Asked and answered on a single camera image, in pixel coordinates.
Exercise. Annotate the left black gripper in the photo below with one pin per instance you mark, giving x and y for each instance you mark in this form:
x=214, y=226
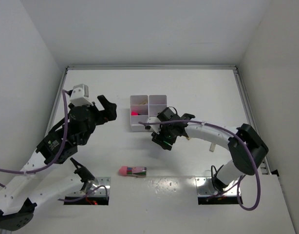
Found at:
x=109, y=112

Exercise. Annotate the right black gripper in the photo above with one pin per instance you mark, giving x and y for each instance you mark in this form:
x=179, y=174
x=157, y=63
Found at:
x=159, y=139

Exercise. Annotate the pink cap black highlighter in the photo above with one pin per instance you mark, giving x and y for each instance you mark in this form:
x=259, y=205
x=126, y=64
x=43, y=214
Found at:
x=139, y=113

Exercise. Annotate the pink lid clip jar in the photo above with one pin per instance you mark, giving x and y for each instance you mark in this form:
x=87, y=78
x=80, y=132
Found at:
x=133, y=171

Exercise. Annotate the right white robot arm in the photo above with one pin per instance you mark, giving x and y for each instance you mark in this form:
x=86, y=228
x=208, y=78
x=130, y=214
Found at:
x=245, y=146

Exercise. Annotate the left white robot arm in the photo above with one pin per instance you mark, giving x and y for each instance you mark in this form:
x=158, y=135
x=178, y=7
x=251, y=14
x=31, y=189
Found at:
x=19, y=198

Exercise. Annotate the right white compartment organizer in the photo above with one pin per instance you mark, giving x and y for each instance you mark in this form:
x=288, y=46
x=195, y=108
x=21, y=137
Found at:
x=156, y=104

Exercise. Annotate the grey white eraser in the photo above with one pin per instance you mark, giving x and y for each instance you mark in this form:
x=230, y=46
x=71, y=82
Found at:
x=212, y=147

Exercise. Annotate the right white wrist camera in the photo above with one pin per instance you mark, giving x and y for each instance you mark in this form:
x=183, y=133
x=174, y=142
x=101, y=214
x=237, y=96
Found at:
x=154, y=124

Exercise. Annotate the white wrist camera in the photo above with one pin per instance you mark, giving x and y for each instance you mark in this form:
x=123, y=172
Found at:
x=80, y=96
x=154, y=124

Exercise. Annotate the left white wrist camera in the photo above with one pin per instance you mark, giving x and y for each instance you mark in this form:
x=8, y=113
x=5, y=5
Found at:
x=80, y=96

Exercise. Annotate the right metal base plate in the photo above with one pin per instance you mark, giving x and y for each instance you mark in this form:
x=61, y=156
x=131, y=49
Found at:
x=205, y=189

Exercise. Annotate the metal base plate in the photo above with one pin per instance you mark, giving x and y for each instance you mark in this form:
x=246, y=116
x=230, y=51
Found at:
x=205, y=189
x=100, y=187

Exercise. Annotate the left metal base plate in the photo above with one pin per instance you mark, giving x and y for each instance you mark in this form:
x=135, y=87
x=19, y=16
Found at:
x=100, y=187

